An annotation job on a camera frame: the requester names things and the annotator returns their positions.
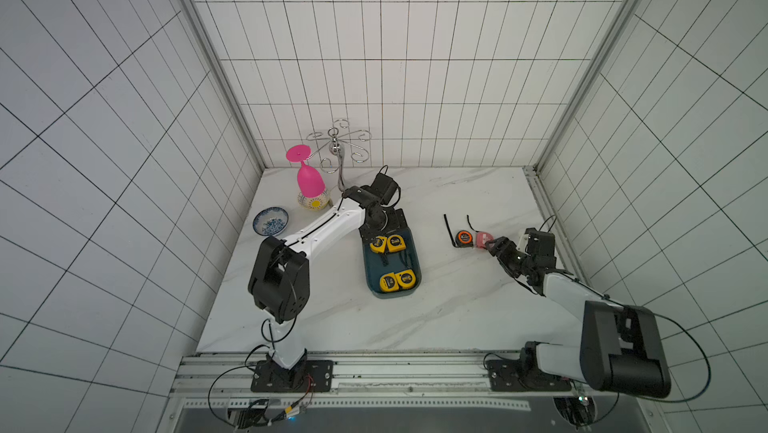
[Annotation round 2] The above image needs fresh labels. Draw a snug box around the pink tape measure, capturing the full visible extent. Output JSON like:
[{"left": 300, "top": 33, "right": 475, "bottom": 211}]
[{"left": 466, "top": 215, "right": 494, "bottom": 249}]

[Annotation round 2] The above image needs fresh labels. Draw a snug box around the yellow tape measure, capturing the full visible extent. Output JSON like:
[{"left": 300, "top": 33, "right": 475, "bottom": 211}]
[
  {"left": 395, "top": 269, "right": 416, "bottom": 290},
  {"left": 387, "top": 234, "right": 406, "bottom": 253},
  {"left": 369, "top": 236, "right": 388, "bottom": 254},
  {"left": 379, "top": 273, "right": 400, "bottom": 293}
]

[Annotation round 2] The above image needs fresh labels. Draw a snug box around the orange black tape measure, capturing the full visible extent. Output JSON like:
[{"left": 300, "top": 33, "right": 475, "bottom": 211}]
[{"left": 443, "top": 214, "right": 474, "bottom": 248}]

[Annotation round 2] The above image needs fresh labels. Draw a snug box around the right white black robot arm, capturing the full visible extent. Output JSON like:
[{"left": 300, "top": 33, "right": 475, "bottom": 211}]
[{"left": 484, "top": 228, "right": 672, "bottom": 399}]

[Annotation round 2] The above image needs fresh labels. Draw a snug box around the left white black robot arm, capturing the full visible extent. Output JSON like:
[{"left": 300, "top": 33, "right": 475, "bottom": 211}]
[{"left": 247, "top": 168, "right": 405, "bottom": 325}]

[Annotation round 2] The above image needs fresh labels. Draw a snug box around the teal plastic storage box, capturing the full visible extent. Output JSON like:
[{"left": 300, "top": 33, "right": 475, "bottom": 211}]
[{"left": 361, "top": 226, "right": 422, "bottom": 299}]

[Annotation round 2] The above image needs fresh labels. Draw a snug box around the pink plastic wine glass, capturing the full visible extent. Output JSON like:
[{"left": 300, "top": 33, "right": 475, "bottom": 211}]
[{"left": 286, "top": 144, "right": 326, "bottom": 198}]

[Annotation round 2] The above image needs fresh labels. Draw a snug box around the chrome wine glass rack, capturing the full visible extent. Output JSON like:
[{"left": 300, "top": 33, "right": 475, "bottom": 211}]
[{"left": 306, "top": 118, "right": 372, "bottom": 193}]

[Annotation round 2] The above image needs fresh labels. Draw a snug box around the blue white ceramic dish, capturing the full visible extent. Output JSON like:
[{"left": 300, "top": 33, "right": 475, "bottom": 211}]
[{"left": 252, "top": 206, "right": 290, "bottom": 237}]

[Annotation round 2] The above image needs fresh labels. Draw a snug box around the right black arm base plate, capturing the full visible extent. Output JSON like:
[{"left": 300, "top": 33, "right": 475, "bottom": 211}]
[{"left": 484, "top": 358, "right": 572, "bottom": 393}]

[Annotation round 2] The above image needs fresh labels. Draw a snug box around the aluminium mounting rail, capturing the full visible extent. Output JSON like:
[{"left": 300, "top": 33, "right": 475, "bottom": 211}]
[{"left": 170, "top": 351, "right": 618, "bottom": 419}]

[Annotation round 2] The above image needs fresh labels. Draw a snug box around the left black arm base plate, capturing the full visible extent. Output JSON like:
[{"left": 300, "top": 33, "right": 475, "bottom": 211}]
[{"left": 250, "top": 359, "right": 335, "bottom": 393}]

